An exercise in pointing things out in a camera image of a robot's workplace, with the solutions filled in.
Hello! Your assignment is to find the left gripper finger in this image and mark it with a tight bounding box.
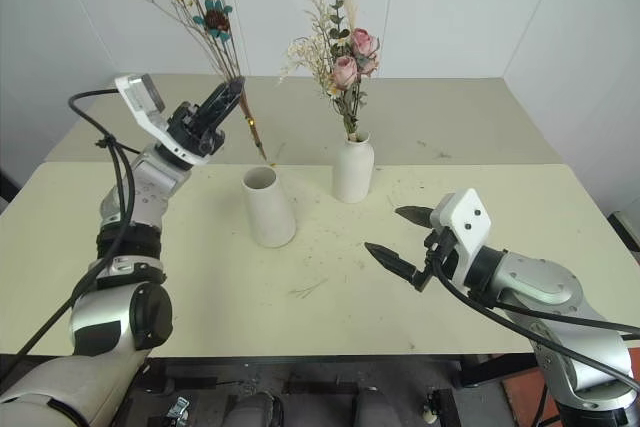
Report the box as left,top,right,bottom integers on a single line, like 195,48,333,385
198,77,241,121
202,77,246,131

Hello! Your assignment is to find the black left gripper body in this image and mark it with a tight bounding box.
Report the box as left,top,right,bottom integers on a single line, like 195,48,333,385
166,101,227,158

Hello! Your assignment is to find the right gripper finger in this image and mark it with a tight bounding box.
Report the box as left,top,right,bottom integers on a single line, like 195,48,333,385
364,241,417,282
394,205,435,229

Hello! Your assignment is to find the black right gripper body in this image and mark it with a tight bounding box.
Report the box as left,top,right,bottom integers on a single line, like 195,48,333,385
411,226,459,294

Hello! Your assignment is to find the yellow teal dried flower bouquet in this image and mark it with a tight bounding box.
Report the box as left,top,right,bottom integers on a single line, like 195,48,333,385
88,0,279,169

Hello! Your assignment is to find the white bottle-shaped vase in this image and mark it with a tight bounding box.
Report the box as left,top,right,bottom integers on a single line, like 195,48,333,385
332,130,376,205

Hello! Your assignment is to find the dried twig scrap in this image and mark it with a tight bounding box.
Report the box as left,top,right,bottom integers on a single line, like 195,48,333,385
289,277,329,301

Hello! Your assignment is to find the white conical vase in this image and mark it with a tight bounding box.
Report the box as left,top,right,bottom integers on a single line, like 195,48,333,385
241,165,298,250

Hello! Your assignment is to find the pink rose dried bouquet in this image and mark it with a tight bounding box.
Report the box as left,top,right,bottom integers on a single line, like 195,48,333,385
277,0,383,144

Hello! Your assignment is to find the dark furniture edge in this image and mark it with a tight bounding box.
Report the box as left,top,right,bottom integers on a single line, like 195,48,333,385
0,165,22,209
606,208,640,269

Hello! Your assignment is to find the dark grey rounded shape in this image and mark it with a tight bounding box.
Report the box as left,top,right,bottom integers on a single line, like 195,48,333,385
231,390,284,427

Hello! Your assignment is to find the small metal clamp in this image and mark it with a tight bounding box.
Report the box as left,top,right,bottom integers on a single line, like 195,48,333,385
163,396,194,421

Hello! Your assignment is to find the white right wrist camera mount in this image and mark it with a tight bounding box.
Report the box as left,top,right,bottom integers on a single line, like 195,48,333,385
428,188,494,274

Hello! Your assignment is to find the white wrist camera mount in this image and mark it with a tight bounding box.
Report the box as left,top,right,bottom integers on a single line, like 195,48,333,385
114,73,211,166
428,188,494,274

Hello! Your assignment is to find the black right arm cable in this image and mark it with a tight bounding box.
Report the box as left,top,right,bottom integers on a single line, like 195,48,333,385
431,246,640,386

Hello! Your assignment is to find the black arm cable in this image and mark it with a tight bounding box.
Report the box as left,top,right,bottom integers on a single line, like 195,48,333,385
431,246,640,386
0,89,142,384

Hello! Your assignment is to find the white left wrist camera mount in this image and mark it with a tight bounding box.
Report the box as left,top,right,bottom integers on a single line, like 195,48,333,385
114,73,211,166

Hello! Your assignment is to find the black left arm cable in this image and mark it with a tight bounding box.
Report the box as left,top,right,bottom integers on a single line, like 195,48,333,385
0,89,142,384

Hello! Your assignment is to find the black table frame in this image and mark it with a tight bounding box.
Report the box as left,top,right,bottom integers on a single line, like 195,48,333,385
142,352,539,391

